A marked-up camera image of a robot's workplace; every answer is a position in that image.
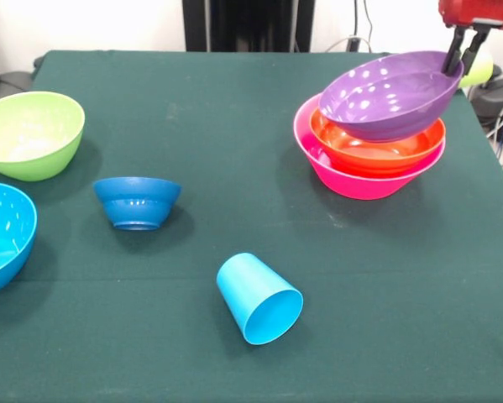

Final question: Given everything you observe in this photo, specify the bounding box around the dark green table cloth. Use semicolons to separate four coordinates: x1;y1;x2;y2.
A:
0;50;503;403

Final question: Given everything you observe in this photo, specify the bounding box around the black hanging cable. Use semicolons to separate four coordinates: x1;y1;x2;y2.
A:
362;0;375;54

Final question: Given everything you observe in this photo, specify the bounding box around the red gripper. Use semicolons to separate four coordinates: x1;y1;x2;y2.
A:
438;0;503;79

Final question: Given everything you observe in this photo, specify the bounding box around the large orange bowl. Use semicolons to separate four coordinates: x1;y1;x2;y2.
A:
309;107;447;178

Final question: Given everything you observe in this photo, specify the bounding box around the pink bowl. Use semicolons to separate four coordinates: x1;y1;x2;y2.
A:
293;92;447;201

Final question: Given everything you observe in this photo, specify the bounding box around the light blue cup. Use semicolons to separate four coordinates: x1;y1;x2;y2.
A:
216;252;305;346

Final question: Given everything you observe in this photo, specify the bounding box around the lime green cup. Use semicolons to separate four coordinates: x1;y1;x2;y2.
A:
458;50;495;88

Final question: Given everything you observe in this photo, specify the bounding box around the purple bowl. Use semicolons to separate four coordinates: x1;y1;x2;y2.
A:
318;50;465;143

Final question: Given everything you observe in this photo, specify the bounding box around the lime green bowl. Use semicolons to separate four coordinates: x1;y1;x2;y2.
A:
0;91;86;182

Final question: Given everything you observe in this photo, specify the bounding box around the small dark blue bowl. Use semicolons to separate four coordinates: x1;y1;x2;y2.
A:
92;176;182;232

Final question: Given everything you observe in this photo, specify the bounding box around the light blue bowl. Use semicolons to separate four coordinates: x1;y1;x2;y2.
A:
0;181;39;297

